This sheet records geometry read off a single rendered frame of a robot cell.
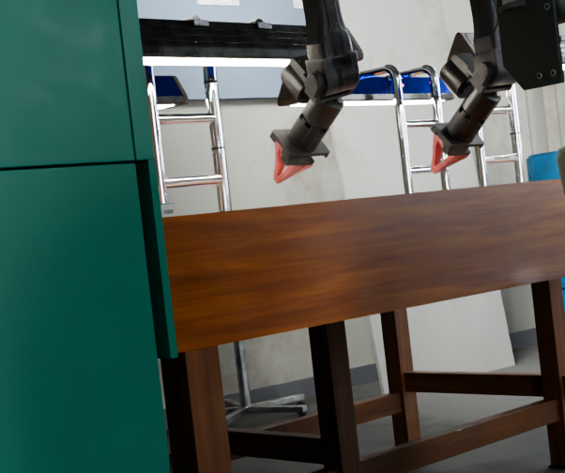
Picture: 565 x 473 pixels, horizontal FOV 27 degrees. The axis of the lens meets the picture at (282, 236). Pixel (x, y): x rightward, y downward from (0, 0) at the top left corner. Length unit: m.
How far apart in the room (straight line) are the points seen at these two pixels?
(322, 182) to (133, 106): 3.65
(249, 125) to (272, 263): 3.25
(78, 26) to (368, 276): 0.63
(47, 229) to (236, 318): 0.35
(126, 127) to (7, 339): 0.32
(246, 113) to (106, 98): 3.45
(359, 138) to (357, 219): 3.13
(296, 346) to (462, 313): 0.74
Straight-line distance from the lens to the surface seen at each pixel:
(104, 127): 1.51
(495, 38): 2.18
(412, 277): 1.93
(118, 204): 1.51
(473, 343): 5.21
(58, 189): 1.46
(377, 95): 3.19
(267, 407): 4.38
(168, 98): 2.71
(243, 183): 4.90
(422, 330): 5.01
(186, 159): 4.75
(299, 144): 2.07
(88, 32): 1.52
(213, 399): 1.66
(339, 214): 1.82
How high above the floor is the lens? 0.73
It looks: level
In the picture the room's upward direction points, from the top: 6 degrees counter-clockwise
